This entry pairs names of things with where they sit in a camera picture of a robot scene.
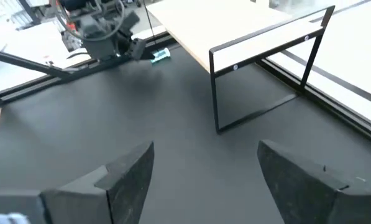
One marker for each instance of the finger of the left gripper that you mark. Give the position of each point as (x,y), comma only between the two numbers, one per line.
(140,51)

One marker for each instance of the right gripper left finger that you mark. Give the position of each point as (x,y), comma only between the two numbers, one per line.
(123,193)

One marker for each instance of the black aluminium table frame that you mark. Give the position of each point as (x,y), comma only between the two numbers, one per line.
(48,82)

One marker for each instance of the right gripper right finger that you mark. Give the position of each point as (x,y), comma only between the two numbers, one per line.
(297,193)

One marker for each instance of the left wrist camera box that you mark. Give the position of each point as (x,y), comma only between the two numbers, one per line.
(130,22)

